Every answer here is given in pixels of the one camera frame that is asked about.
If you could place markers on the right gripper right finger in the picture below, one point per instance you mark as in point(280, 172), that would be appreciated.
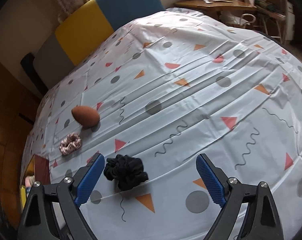
point(213, 178)

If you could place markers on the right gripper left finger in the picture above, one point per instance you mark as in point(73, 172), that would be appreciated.
point(86, 178)

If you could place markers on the black velvet scrunchie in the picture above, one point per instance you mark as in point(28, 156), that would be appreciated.
point(128, 172)

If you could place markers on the pink satin scrunchie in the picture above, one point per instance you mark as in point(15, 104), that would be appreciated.
point(70, 143)

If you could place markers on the brown egg makeup sponge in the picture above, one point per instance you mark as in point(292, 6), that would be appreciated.
point(86, 116)

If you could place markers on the pink fuzzy towel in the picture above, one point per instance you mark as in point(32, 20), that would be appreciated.
point(29, 181)

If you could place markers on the gold tray box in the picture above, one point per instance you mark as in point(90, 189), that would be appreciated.
point(37, 169)

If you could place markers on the patterned white bed sheet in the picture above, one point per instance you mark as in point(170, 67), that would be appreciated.
point(169, 87)

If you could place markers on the wooden wardrobe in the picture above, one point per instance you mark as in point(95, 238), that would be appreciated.
point(17, 113)

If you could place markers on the grey yellow blue headboard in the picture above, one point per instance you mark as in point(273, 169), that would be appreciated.
point(82, 32)

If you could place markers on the wooden side desk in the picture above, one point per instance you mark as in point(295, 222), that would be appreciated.
point(217, 6)

